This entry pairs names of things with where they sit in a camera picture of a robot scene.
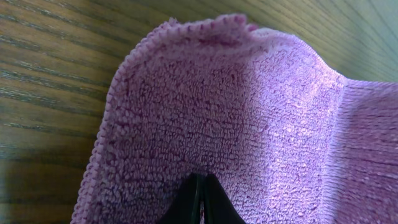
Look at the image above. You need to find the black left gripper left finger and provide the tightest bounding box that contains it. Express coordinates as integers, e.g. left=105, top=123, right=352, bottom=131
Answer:
left=157, top=174, right=203, bottom=224

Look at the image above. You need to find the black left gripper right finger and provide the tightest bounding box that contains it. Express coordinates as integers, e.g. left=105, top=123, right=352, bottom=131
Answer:
left=203, top=174, right=246, bottom=224

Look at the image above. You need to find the purple microfiber cloth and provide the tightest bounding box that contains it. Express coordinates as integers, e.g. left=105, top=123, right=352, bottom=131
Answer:
left=72, top=14, right=397, bottom=223

